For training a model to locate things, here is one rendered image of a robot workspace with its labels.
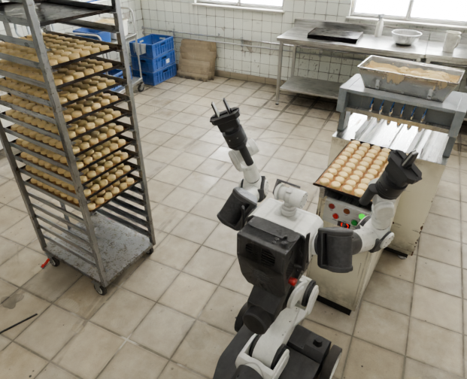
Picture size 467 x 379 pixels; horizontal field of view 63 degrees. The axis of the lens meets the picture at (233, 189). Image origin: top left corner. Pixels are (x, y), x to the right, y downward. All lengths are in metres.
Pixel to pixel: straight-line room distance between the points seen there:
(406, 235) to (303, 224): 1.59
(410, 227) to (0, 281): 2.84
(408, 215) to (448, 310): 0.65
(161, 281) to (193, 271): 0.24
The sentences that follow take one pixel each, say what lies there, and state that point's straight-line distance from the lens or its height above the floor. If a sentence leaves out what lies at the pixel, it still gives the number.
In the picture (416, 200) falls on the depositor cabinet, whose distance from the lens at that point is 2.78.
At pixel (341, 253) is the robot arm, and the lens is 1.40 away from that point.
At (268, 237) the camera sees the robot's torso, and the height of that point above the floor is 1.11.
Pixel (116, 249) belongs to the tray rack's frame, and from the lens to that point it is 2.83.
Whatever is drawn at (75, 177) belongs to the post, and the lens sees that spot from 2.13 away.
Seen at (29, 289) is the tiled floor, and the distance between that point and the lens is 2.99.
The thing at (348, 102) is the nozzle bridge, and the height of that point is 1.06.
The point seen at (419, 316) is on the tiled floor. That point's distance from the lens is 2.80.
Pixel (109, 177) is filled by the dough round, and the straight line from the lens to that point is 2.37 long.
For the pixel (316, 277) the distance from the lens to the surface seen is 2.48.
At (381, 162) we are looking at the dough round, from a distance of 2.33.
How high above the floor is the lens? 2.02
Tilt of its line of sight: 35 degrees down
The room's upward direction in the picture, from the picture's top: straight up
